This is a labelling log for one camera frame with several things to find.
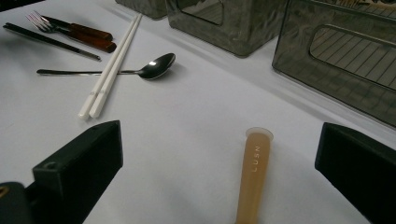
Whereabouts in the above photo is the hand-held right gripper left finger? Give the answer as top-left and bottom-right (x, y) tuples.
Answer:
(32, 120), (124, 224)

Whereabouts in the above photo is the wooden-handled fork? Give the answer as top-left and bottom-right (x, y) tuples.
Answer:
(25, 10), (118, 54)

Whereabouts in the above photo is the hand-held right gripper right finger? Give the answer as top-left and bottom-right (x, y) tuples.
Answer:
(315, 121), (396, 224)

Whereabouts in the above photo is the wooden-handled knife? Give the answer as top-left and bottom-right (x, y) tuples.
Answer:
(41, 15), (114, 41)

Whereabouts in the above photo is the smoked clear plastic bin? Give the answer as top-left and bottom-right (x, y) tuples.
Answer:
(271, 0), (396, 129)
(115, 0), (169, 21)
(165, 0), (289, 59)

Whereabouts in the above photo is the white chopstick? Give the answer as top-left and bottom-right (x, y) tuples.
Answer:
(78, 13), (139, 120)
(89, 13), (144, 119)

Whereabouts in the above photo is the wooden spoon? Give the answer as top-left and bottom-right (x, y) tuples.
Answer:
(234, 126), (275, 224)

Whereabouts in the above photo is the metal spoon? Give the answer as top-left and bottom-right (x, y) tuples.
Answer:
(35, 52), (177, 81)

